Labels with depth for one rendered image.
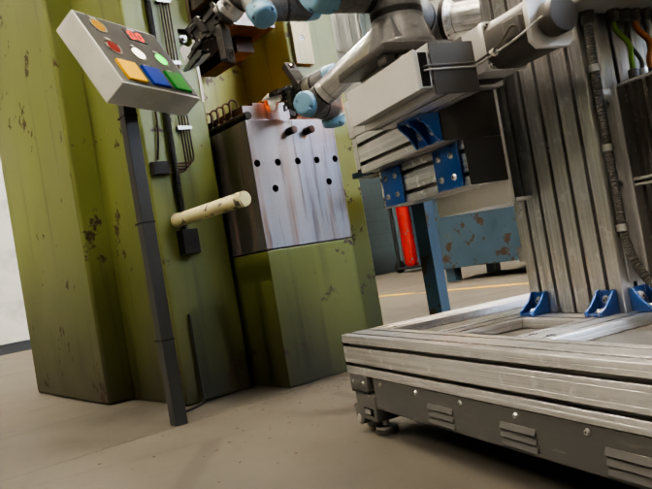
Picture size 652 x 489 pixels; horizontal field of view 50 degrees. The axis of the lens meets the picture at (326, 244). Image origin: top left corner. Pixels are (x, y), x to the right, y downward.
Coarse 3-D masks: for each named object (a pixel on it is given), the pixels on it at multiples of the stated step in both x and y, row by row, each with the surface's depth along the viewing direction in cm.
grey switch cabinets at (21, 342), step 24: (0, 168) 686; (0, 192) 683; (0, 216) 680; (0, 240) 678; (0, 264) 675; (0, 288) 673; (0, 312) 670; (24, 312) 684; (0, 336) 668; (24, 336) 681
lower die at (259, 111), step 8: (256, 104) 244; (264, 104) 246; (280, 104) 251; (232, 112) 245; (240, 112) 241; (256, 112) 244; (264, 112) 246; (272, 112) 248; (280, 112) 250; (288, 112) 252; (216, 120) 254
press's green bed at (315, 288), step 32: (256, 256) 238; (288, 256) 238; (320, 256) 246; (352, 256) 255; (256, 288) 241; (288, 288) 236; (320, 288) 244; (352, 288) 253; (256, 320) 243; (288, 320) 234; (320, 320) 243; (352, 320) 251; (256, 352) 246; (288, 352) 233; (320, 352) 241; (256, 384) 248; (288, 384) 232
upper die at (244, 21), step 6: (240, 18) 244; (246, 18) 246; (234, 24) 243; (240, 24) 244; (246, 24) 246; (252, 24) 247; (234, 30) 248; (240, 30) 250; (246, 30) 251; (252, 30) 252; (258, 30) 253; (264, 30) 254; (270, 30) 255; (246, 36) 257; (252, 36) 258; (258, 36) 259; (252, 42) 265
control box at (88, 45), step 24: (72, 24) 190; (72, 48) 190; (96, 48) 186; (120, 48) 195; (144, 48) 208; (96, 72) 187; (120, 72) 186; (144, 72) 196; (120, 96) 187; (144, 96) 194; (168, 96) 201; (192, 96) 210
